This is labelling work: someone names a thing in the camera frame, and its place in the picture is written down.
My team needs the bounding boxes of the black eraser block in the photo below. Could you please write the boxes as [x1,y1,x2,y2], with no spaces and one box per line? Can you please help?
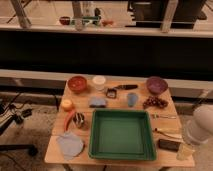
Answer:
[157,139,180,152]

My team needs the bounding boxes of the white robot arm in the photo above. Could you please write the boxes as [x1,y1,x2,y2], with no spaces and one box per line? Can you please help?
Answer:
[176,105,213,161]

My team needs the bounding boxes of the green plastic tray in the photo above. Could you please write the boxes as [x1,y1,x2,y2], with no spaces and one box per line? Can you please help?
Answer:
[88,109,156,161]

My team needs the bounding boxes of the bunch of dark grapes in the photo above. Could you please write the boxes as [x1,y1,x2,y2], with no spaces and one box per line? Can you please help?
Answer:
[143,96,168,109]

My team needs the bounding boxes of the purple bowl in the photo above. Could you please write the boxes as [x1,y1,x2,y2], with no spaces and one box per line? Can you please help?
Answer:
[146,76,168,95]

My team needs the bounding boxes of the light blue cup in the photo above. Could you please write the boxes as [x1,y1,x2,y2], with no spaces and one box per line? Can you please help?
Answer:
[127,92,138,107]

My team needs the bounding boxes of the small black square box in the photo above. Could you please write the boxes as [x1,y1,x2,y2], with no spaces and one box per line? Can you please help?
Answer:
[106,88,117,99]

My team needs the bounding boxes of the blue sponge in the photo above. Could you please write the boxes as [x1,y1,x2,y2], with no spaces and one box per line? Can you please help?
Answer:
[89,97,107,108]

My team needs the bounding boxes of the striped metal can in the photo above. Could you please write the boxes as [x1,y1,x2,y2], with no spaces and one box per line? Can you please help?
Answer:
[73,113,85,128]

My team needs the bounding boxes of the white cup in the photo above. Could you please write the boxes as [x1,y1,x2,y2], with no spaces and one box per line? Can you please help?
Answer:
[92,75,106,91]

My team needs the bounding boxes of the blue grey cloth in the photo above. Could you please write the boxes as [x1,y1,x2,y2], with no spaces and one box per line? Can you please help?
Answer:
[56,132,84,160]

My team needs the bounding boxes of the red chili pepper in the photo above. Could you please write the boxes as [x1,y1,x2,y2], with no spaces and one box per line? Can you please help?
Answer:
[63,109,76,132]

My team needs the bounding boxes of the yellow round fruit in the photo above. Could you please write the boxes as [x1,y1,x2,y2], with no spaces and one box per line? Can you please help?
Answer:
[61,99,73,111]

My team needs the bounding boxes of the red bowl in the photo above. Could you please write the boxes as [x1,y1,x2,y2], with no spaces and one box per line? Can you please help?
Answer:
[68,76,87,93]

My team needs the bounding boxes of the black office chair base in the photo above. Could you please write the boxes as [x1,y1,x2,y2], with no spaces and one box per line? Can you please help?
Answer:
[0,144,38,156]

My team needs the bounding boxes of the wooden handled utensil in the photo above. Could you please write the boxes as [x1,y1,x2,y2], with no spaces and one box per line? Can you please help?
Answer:
[154,128,182,139]

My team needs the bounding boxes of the black cables on floor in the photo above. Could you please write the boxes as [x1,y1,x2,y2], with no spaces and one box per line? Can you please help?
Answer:
[0,93,34,134]

